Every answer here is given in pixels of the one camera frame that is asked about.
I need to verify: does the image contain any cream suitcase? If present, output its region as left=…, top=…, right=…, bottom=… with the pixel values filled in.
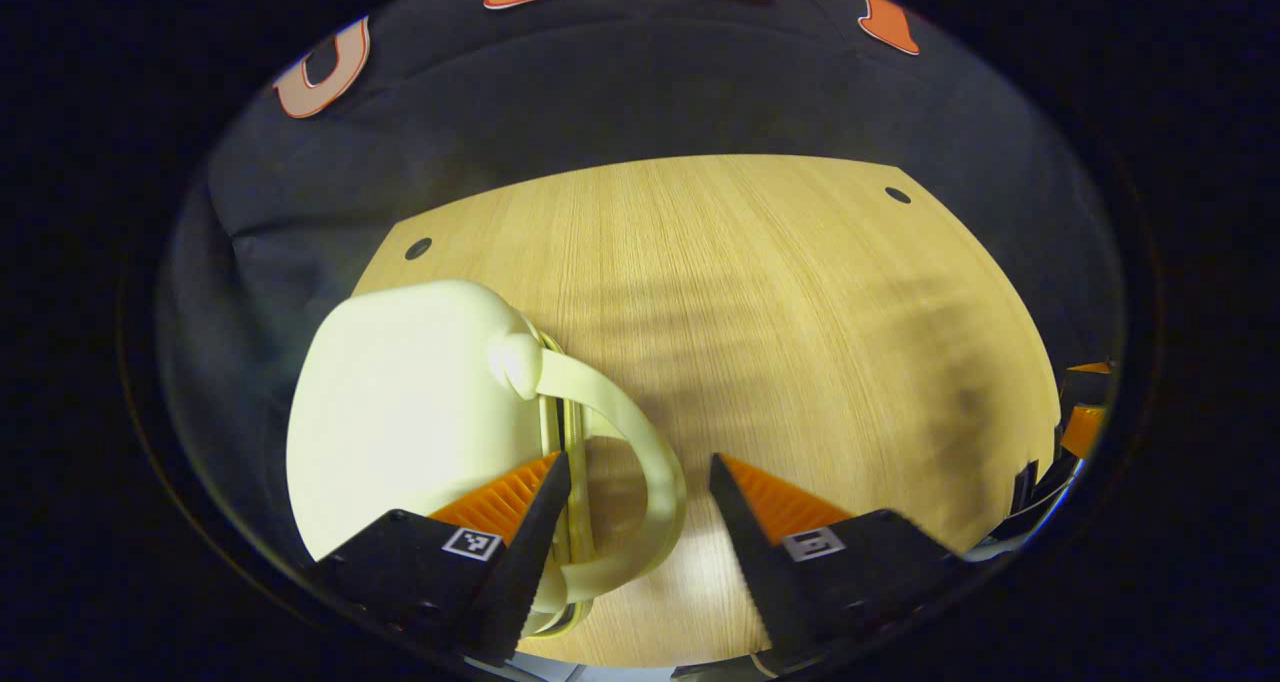
left=286, top=280, right=689, bottom=636

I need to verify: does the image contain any black backdrop cloth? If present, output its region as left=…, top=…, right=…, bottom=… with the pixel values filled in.
left=155, top=0, right=1126, bottom=583

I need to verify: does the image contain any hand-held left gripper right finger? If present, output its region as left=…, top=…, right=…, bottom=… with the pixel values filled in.
left=709, top=452, right=969, bottom=668

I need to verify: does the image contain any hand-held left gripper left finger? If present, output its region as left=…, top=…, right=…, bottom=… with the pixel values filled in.
left=313, top=451, right=573, bottom=667

